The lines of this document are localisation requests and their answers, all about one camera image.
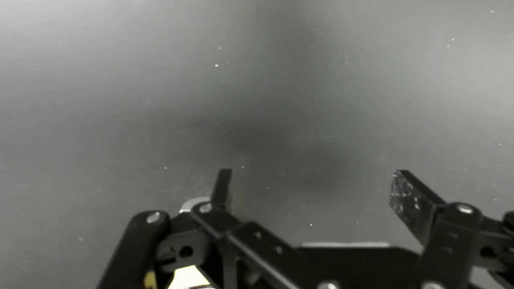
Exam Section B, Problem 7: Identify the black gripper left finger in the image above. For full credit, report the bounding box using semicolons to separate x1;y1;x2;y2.
97;166;302;289

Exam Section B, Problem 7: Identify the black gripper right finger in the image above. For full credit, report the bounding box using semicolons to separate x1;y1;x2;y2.
389;168;514;289

